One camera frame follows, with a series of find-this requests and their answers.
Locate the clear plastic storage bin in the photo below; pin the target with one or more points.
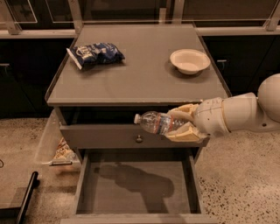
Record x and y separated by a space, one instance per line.
47 146

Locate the grey drawer cabinet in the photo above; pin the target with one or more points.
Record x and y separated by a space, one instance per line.
144 80

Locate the black bar on floor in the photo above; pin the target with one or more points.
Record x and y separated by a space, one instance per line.
33 183

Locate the grey upper drawer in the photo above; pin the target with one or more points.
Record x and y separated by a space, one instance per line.
117 136

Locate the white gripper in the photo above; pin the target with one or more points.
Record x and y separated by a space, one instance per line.
209 115

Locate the round metal drawer knob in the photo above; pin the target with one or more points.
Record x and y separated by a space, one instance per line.
139 139

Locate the clear plastic water bottle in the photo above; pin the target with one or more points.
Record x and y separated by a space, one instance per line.
158 123

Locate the open grey middle drawer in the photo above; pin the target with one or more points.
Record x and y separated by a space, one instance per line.
138 186

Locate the blue chip bag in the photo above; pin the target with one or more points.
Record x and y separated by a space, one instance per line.
96 53

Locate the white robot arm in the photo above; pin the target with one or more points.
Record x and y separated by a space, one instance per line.
255 112

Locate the white bowl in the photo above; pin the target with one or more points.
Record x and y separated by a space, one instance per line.
189 61

